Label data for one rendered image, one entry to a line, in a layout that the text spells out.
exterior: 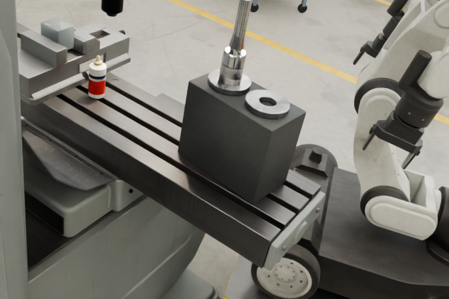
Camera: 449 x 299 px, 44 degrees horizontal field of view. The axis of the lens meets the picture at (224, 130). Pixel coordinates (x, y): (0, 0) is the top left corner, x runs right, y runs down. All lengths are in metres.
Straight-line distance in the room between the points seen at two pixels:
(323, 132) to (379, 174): 1.61
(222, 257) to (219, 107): 1.32
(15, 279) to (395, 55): 1.03
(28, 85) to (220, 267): 1.26
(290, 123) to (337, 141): 2.16
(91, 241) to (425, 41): 0.94
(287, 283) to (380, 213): 0.34
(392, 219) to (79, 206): 0.91
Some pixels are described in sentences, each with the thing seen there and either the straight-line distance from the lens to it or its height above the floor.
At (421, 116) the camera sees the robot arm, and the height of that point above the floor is 1.10.
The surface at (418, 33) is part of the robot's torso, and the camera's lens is 1.44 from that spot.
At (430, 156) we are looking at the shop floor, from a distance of 3.42.
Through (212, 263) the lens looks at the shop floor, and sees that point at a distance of 2.31.
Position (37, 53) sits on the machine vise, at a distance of 1.41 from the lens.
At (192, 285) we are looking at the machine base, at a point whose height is 0.20.
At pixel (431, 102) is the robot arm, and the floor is 1.14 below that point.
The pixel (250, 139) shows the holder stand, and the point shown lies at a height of 1.10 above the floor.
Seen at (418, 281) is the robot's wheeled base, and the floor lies 0.57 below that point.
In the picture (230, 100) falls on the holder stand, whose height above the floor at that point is 1.15.
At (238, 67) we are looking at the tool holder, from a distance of 1.10.
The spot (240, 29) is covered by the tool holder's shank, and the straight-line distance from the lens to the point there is 1.07.
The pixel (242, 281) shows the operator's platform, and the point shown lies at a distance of 1.75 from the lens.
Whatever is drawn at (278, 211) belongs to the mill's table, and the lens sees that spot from 1.14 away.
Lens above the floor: 1.70
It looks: 34 degrees down
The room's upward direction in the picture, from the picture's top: 12 degrees clockwise
